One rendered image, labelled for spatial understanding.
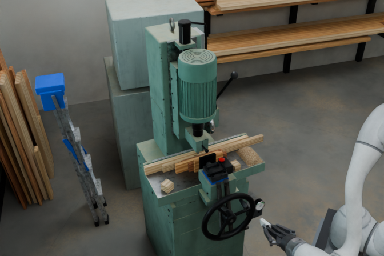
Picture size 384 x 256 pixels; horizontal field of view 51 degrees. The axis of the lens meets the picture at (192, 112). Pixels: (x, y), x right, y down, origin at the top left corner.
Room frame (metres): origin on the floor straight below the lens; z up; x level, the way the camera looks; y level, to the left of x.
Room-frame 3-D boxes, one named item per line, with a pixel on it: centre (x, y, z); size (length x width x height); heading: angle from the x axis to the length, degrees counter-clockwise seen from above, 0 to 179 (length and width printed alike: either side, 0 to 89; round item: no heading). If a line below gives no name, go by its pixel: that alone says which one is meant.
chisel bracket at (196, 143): (1.64, -0.02, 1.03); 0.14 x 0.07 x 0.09; 24
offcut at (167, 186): (1.41, 0.13, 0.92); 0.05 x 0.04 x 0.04; 50
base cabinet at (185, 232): (1.73, 0.02, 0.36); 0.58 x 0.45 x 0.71; 24
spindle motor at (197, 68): (1.62, -0.03, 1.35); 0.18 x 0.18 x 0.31
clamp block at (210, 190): (1.45, -0.12, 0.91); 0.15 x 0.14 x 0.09; 114
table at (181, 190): (1.53, -0.08, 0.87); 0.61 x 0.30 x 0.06; 114
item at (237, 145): (1.66, -0.12, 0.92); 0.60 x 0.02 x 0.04; 114
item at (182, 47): (1.75, 0.03, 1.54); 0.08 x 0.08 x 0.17; 24
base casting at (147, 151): (1.73, 0.02, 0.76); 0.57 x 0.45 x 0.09; 24
